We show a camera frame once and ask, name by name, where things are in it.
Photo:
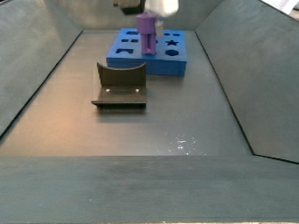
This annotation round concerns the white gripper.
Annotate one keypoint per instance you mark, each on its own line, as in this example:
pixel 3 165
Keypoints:
pixel 163 8

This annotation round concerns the purple three prong object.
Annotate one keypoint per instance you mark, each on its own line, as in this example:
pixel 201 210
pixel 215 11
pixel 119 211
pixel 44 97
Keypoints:
pixel 146 29

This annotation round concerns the dark brown curved fixture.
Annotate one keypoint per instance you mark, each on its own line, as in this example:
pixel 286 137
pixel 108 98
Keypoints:
pixel 122 86

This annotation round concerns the blue foam shape-hole block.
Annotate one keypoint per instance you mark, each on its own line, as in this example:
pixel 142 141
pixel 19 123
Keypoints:
pixel 167 62

